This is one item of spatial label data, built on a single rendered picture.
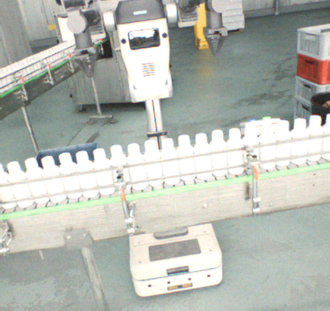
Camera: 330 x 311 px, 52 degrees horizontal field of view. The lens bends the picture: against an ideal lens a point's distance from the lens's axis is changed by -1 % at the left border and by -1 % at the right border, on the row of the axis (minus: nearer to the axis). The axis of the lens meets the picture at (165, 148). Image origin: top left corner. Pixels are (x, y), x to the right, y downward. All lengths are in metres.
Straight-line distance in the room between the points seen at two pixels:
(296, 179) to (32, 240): 0.99
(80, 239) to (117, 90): 3.84
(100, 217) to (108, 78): 3.86
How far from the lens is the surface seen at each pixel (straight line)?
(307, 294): 2.22
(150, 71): 1.68
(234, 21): 10.69
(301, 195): 1.39
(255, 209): 1.28
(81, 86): 5.21
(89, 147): 1.82
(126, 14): 1.72
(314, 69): 3.41
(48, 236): 1.35
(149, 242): 2.14
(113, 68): 4.94
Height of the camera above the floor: 1.67
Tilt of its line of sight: 26 degrees down
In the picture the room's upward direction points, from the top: 7 degrees counter-clockwise
